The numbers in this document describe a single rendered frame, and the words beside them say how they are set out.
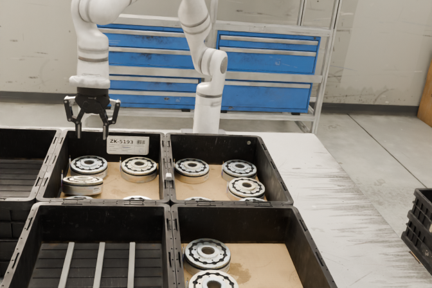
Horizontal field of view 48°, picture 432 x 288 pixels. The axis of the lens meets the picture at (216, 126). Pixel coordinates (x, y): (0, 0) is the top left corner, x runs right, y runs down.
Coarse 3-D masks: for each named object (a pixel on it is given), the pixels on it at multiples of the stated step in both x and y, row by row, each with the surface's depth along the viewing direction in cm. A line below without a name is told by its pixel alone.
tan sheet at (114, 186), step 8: (112, 168) 143; (112, 176) 139; (120, 176) 140; (104, 184) 135; (112, 184) 135; (120, 184) 135; (128, 184) 136; (136, 184) 136; (144, 184) 137; (152, 184) 137; (104, 192) 131; (112, 192) 131; (120, 192) 132; (128, 192) 132; (136, 192) 133; (144, 192) 133; (152, 192) 133
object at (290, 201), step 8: (168, 136) 144; (192, 136) 147; (200, 136) 148; (208, 136) 148; (216, 136) 148; (224, 136) 149; (232, 136) 149; (240, 136) 150; (248, 136) 150; (256, 136) 151; (168, 144) 143; (264, 144) 146; (168, 152) 134; (264, 152) 141; (168, 160) 130; (272, 160) 136; (168, 168) 126; (272, 168) 132; (280, 176) 128; (280, 184) 124; (288, 192) 120; (176, 200) 112; (184, 200) 113; (192, 200) 113; (200, 200) 113; (288, 200) 117
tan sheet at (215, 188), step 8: (216, 168) 150; (216, 176) 145; (256, 176) 148; (176, 184) 138; (184, 184) 139; (192, 184) 139; (200, 184) 140; (208, 184) 140; (216, 184) 141; (224, 184) 141; (176, 192) 135; (184, 192) 135; (192, 192) 135; (200, 192) 136; (208, 192) 136; (216, 192) 137; (224, 192) 137; (216, 200) 133; (224, 200) 133; (264, 200) 135
